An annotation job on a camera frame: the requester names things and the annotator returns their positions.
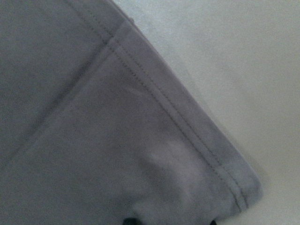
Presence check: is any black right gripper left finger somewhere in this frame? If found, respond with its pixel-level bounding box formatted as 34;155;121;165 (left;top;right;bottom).
123;217;142;225

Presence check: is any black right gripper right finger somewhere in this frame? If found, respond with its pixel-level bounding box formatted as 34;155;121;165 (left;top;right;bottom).
210;220;217;225

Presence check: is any dark brown t-shirt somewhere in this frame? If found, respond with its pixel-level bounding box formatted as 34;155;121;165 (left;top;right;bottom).
0;0;262;225

